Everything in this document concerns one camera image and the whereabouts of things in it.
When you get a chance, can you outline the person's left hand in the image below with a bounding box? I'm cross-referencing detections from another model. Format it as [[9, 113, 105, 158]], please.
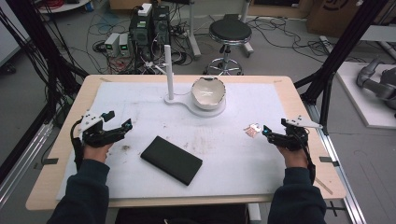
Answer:
[[82, 142, 115, 164]]

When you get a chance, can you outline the white floor board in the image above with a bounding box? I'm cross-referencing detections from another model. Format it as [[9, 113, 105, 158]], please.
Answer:
[[335, 61, 396, 131]]

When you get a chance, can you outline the pink white wrapper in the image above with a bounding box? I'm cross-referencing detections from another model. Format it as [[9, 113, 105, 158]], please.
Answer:
[[243, 122, 262, 139]]

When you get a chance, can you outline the tangle of floor cables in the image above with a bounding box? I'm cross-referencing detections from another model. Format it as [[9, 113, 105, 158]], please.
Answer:
[[83, 3, 368, 74]]

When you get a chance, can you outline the grey power supply unit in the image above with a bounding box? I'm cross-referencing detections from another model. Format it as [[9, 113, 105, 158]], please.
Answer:
[[104, 32, 121, 58], [119, 33, 131, 58]]

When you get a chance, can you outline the left hand-held gripper cable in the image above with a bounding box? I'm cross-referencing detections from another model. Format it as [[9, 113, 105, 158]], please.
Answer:
[[70, 119, 86, 172]]

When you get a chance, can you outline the white broken-rim bowl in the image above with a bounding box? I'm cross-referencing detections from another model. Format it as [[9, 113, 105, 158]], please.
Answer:
[[190, 76, 227, 111]]

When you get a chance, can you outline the black computer tower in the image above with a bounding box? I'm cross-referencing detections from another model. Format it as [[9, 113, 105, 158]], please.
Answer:
[[128, 3, 154, 62], [151, 5, 172, 48]]

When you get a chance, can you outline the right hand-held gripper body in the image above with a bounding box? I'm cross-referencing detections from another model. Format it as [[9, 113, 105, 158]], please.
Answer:
[[274, 115, 324, 152]]

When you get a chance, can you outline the right hand-held gripper cable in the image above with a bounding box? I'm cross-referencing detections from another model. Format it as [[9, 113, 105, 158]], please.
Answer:
[[297, 133, 317, 185]]

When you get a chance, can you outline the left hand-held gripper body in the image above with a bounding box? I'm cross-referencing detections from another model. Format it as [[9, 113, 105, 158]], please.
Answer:
[[78, 110, 118, 148]]

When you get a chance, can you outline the hand-held gripper cable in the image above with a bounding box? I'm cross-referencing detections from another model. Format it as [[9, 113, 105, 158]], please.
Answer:
[[297, 133, 317, 185], [70, 119, 86, 172]]

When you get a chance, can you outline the white table mat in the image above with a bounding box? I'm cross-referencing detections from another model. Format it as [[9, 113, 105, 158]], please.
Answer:
[[55, 81, 292, 201]]

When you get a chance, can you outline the person's right hand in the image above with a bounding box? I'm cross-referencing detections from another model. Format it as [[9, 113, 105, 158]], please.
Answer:
[[276, 146, 310, 170]]

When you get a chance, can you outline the black round stool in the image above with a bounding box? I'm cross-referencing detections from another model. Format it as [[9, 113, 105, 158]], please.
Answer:
[[204, 13, 253, 77]]

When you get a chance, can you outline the white stand with post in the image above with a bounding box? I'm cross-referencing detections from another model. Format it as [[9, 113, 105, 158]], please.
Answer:
[[163, 44, 227, 119]]

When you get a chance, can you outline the aluminium rail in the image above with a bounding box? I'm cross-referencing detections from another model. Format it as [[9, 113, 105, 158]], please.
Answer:
[[0, 119, 54, 206], [304, 101, 368, 224]]

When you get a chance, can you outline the flat black rectangular block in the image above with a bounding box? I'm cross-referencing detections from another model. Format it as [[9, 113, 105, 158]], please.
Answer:
[[139, 135, 204, 187]]

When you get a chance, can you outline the wooden table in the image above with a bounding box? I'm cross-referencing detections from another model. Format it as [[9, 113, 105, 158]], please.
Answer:
[[25, 74, 347, 212]]

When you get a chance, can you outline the cardboard box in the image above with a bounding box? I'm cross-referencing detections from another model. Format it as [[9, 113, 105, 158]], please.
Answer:
[[305, 0, 396, 39]]

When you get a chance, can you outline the black frame post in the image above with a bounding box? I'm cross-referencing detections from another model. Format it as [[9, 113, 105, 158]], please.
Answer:
[[293, 0, 389, 135], [5, 0, 90, 125]]

